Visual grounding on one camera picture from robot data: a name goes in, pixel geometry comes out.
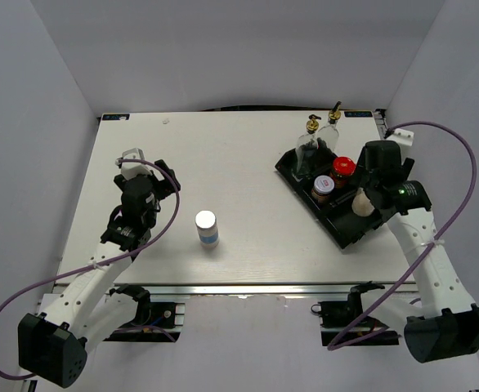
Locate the blue table logo sticker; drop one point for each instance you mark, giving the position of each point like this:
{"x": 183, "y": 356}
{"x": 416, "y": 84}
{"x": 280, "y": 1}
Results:
{"x": 115, "y": 117}

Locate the black plastic organizer tray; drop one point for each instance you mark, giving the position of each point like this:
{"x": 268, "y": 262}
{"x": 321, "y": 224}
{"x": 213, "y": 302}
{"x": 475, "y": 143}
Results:
{"x": 335, "y": 214}

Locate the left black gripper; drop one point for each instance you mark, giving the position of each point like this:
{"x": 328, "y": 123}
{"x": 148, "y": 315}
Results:
{"x": 167, "y": 186}

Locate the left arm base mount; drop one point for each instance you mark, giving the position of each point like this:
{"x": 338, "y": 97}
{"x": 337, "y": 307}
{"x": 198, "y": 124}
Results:
{"x": 155, "y": 321}

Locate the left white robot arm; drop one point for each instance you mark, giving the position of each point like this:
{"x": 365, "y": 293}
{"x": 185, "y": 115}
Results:
{"x": 54, "y": 344}

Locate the clear silver-lid spice jar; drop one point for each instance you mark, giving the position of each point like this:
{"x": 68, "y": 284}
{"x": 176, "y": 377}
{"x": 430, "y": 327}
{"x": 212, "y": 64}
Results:
{"x": 361, "y": 205}

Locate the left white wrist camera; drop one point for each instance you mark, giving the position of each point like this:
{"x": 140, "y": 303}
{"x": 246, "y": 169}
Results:
{"x": 131, "y": 164}

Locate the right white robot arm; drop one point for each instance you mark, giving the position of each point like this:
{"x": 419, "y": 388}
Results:
{"x": 446, "y": 323}

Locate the small white-lid sauce jar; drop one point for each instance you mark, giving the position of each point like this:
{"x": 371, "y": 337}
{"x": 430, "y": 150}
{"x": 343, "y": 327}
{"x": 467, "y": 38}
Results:
{"x": 322, "y": 188}

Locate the red-lid dark sauce jar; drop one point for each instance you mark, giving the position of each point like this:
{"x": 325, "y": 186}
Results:
{"x": 341, "y": 171}

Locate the blue-label silver-lid shaker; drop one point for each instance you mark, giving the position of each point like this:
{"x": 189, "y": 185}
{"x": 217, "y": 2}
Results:
{"x": 206, "y": 225}

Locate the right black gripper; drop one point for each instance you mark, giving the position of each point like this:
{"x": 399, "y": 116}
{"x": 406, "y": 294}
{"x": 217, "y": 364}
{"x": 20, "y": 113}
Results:
{"x": 359, "y": 176}

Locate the aluminium table frame rail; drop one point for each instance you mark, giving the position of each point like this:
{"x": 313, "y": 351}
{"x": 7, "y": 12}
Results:
{"x": 225, "y": 162}

